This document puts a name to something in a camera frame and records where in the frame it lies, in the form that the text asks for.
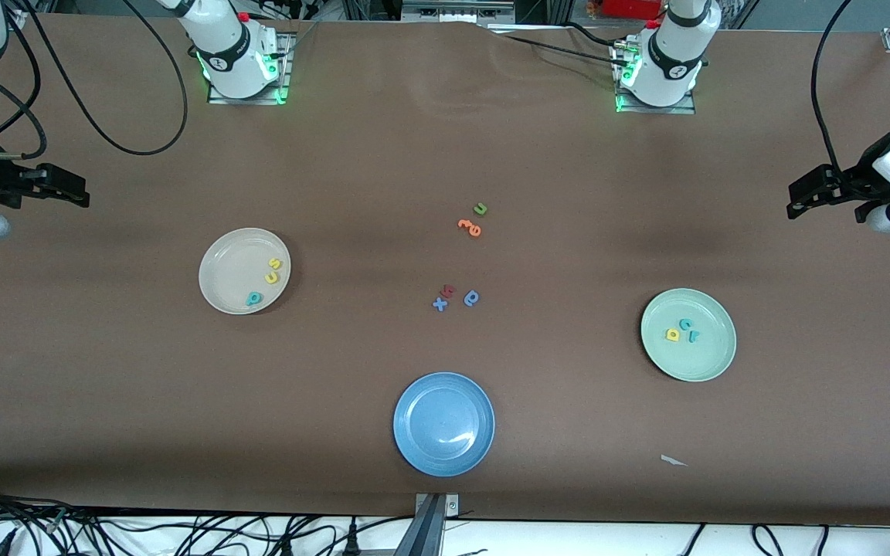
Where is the beige brown plate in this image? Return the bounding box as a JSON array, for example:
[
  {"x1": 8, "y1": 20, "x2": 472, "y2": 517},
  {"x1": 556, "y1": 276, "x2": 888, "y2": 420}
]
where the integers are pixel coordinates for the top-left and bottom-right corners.
[{"x1": 199, "y1": 227, "x2": 292, "y2": 316}]

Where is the green plate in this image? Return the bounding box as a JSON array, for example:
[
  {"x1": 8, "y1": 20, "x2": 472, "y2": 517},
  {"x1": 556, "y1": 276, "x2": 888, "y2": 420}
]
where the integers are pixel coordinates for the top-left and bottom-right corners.
[{"x1": 640, "y1": 288, "x2": 738, "y2": 383}]

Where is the brown table cover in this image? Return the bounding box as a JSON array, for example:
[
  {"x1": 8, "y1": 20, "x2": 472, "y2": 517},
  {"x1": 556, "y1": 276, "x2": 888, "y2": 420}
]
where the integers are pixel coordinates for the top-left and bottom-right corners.
[{"x1": 0, "y1": 14, "x2": 890, "y2": 527}]

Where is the red box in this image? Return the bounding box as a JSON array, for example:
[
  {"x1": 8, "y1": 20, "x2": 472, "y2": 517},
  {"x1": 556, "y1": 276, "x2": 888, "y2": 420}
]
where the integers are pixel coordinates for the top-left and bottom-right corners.
[{"x1": 602, "y1": 0, "x2": 664, "y2": 21}]

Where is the blue plate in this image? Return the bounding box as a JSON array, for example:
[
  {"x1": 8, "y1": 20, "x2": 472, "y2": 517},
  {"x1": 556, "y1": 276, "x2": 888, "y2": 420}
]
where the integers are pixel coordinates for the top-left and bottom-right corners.
[{"x1": 393, "y1": 372, "x2": 496, "y2": 478}]

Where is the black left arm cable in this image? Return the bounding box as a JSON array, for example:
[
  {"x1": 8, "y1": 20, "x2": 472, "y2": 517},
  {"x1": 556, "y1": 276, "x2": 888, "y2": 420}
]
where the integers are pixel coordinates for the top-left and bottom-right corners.
[{"x1": 810, "y1": 0, "x2": 855, "y2": 171}]

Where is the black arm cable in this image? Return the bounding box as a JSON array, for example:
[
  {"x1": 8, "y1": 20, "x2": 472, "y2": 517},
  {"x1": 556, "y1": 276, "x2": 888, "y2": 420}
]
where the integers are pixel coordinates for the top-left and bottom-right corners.
[
  {"x1": 0, "y1": 0, "x2": 189, "y2": 161},
  {"x1": 810, "y1": 0, "x2": 855, "y2": 171}
]

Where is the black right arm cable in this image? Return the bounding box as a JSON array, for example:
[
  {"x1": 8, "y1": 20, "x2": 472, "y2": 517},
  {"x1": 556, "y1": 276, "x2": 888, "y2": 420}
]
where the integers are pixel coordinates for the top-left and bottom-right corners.
[{"x1": 0, "y1": 0, "x2": 189, "y2": 161}]

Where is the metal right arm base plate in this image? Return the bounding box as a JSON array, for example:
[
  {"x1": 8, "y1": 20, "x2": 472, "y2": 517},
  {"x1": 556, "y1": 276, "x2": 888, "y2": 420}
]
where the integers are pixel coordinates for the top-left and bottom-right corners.
[{"x1": 208, "y1": 81, "x2": 295, "y2": 106}]

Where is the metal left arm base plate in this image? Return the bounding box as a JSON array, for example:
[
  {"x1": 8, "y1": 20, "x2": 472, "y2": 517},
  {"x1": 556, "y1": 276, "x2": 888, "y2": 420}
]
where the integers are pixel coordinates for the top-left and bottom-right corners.
[{"x1": 617, "y1": 94, "x2": 697, "y2": 115}]

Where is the black table cable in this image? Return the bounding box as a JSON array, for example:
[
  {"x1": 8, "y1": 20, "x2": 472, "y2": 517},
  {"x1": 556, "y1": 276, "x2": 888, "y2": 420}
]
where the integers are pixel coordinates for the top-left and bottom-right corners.
[
  {"x1": 491, "y1": 31, "x2": 619, "y2": 66},
  {"x1": 565, "y1": 22, "x2": 625, "y2": 47}
]

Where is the black floor cable bundle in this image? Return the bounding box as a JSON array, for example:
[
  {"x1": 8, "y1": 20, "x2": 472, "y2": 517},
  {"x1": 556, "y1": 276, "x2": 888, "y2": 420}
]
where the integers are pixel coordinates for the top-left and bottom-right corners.
[
  {"x1": 113, "y1": 511, "x2": 415, "y2": 556},
  {"x1": 677, "y1": 524, "x2": 832, "y2": 556},
  {"x1": 0, "y1": 483, "x2": 114, "y2": 556}
]

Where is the aluminium frame rail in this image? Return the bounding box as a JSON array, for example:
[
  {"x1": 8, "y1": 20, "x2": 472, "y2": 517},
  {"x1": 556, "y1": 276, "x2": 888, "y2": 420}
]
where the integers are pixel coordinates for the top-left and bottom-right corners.
[{"x1": 403, "y1": 0, "x2": 517, "y2": 24}]

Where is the aluminium mount post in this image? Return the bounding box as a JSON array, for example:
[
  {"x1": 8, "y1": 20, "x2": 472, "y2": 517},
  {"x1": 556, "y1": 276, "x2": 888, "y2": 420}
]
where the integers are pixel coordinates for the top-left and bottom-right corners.
[{"x1": 395, "y1": 493, "x2": 461, "y2": 556}]

